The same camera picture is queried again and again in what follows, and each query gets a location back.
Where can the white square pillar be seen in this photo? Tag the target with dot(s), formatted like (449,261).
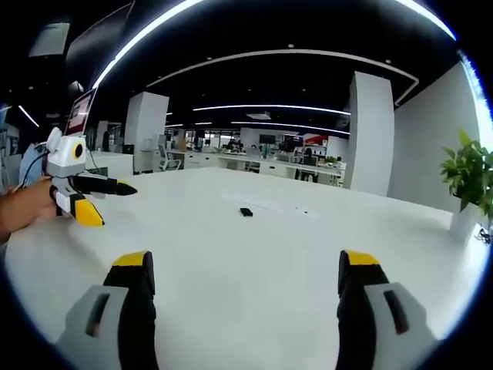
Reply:
(369,131)
(146,131)

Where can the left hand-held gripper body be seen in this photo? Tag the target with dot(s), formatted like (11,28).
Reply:
(63,154)

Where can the white office chair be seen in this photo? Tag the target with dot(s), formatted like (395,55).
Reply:
(170,160)

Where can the person's left hand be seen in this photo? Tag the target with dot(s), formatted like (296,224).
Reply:
(38,200)

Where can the small background plant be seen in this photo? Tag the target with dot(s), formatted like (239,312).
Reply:
(331,160)

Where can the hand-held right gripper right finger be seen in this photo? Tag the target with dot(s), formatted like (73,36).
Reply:
(381,323)

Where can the monitor on stand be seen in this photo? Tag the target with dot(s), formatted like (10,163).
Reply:
(79,115)

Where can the white plant pot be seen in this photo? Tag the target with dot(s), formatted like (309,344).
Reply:
(464,223)

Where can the red wall display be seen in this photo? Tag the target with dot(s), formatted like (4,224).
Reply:
(316,139)

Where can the ceiling air conditioner unit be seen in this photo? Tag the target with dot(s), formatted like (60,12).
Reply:
(49,38)

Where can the large dark hanging panel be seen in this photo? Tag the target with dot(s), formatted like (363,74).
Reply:
(100,38)

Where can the green potted plant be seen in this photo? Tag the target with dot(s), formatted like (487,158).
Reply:
(470,173)

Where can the long white desk row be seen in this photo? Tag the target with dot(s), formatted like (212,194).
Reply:
(246,163)

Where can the long ceiling light strip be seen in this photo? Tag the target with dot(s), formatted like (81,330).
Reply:
(142,34)

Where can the black background monitor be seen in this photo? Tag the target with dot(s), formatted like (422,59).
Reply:
(266,138)

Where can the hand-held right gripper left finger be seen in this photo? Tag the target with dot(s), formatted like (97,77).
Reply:
(113,320)

